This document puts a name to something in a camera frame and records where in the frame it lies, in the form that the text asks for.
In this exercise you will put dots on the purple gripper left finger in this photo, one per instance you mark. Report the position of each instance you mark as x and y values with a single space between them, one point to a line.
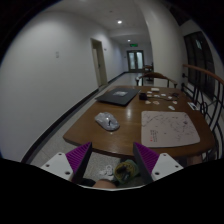
78 159

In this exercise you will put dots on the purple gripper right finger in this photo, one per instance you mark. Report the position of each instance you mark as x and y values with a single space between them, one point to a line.
146 160

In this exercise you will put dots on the white patterned mouse pad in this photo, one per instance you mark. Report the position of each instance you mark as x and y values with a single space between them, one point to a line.
167 129

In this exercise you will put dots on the white computer mouse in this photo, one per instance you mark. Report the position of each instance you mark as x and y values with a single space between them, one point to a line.
107 121

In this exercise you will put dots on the yellow green shoe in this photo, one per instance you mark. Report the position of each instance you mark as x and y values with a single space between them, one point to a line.
126 171

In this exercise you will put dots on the wooden table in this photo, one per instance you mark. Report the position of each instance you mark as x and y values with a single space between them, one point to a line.
119 143

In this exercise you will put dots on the small black box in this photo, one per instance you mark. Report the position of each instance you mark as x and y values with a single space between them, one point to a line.
142 96

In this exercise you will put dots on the black closed laptop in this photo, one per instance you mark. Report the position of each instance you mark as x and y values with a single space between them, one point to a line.
118 96

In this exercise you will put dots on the white card on table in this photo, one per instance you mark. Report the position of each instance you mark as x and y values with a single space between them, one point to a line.
155 89

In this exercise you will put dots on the wooden chair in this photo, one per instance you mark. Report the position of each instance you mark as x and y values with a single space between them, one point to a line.
156 75

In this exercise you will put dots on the curved wooden stair railing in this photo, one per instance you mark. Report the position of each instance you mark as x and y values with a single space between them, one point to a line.
206 90

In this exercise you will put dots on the glass double door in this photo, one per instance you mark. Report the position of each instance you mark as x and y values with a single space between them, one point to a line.
135 60

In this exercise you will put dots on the hallway side doorway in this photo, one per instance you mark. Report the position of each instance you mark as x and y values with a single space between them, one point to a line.
99 62

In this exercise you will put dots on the green exit sign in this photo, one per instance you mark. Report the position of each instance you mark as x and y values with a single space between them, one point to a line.
133 45

